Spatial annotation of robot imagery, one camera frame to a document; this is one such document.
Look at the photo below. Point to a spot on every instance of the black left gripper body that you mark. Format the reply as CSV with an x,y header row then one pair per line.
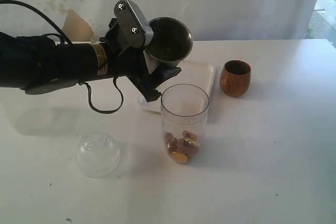
x,y
119,58

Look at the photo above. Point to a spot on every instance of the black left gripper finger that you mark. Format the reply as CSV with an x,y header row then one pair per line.
x,y
144,87
168,74

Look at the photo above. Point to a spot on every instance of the stainless steel cup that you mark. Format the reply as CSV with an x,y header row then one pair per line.
x,y
172,42

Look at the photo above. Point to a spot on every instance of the wooden blocks and coins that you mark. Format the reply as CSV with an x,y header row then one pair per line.
x,y
182,149

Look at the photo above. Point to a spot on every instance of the brown wooden cup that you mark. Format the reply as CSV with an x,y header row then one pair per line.
x,y
235,78

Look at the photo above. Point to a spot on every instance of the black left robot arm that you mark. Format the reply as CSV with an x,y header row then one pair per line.
x,y
38,65

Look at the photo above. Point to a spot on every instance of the clear plastic shaker cup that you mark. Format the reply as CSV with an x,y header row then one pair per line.
x,y
184,107

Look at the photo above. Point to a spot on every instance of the white rectangular tray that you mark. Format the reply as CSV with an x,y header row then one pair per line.
x,y
195,73

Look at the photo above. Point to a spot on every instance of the clear plastic dome lid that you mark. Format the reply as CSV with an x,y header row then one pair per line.
x,y
98,154

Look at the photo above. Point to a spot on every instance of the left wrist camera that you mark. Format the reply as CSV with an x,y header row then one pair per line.
x,y
133,23

